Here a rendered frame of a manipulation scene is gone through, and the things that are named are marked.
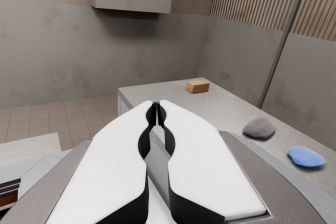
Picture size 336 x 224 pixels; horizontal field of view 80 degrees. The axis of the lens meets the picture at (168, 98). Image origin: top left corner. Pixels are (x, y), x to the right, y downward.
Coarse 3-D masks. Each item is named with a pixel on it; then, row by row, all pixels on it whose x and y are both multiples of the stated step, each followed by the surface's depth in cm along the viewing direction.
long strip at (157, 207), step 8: (152, 184) 78; (152, 192) 74; (152, 200) 72; (160, 200) 72; (152, 208) 69; (160, 208) 69; (168, 208) 70; (152, 216) 66; (160, 216) 67; (168, 216) 67
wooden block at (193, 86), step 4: (192, 80) 117; (196, 80) 118; (200, 80) 118; (204, 80) 119; (188, 84) 115; (192, 84) 112; (196, 84) 112; (200, 84) 114; (204, 84) 115; (208, 84) 117; (188, 88) 115; (192, 88) 112; (196, 88) 113; (200, 88) 115; (204, 88) 117; (192, 92) 113
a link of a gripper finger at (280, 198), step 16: (240, 144) 8; (240, 160) 8; (256, 160) 8; (256, 176) 7; (272, 176) 7; (256, 192) 6; (272, 192) 6; (288, 192) 6; (272, 208) 6; (288, 208) 6; (304, 208) 6
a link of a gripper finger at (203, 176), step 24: (168, 120) 10; (192, 120) 10; (168, 144) 10; (192, 144) 8; (216, 144) 8; (168, 168) 7; (192, 168) 7; (216, 168) 7; (240, 168) 7; (168, 192) 8; (192, 192) 6; (216, 192) 6; (240, 192) 6; (192, 216) 6; (216, 216) 6; (240, 216) 6
